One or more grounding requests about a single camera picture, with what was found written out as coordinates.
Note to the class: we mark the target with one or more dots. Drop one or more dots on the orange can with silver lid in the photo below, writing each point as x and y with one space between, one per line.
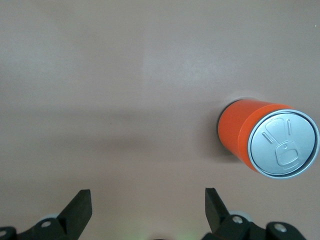
250 130

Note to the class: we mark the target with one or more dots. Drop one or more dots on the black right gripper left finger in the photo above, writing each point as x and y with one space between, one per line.
70 222

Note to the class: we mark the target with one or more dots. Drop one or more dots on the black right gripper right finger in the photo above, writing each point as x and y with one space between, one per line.
225 227

